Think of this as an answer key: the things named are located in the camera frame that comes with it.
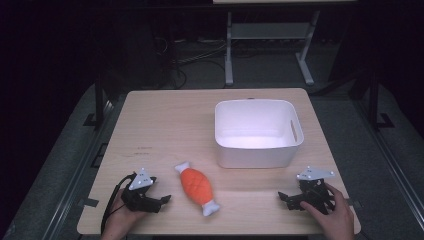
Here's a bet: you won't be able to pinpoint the black floor cables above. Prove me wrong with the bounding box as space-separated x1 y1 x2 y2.
151 35 228 90

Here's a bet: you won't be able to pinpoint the person's left hand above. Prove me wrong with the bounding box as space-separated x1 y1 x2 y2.
100 189 149 240

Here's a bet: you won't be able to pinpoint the orange plush meat toy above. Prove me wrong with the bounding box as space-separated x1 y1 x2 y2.
174 161 221 218

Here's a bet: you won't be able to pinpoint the white plastic bin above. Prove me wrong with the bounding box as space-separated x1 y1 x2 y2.
214 98 305 169

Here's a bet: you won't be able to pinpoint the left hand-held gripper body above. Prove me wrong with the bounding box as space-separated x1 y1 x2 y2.
120 167 158 214

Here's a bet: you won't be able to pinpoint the person's right hand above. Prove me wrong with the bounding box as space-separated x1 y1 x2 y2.
299 182 356 240

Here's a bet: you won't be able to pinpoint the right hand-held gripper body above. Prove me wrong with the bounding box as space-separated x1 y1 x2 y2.
296 165 336 215

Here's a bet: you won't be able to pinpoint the black metal post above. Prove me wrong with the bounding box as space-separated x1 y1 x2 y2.
94 74 105 130
367 71 380 131

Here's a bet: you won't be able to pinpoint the aluminium floor rail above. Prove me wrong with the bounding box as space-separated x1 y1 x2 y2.
39 99 116 240
353 99 424 231

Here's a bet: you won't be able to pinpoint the white metal table frame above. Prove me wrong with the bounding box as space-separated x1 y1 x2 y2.
224 9 322 87

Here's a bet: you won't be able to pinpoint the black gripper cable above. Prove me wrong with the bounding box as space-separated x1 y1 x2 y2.
100 173 138 236

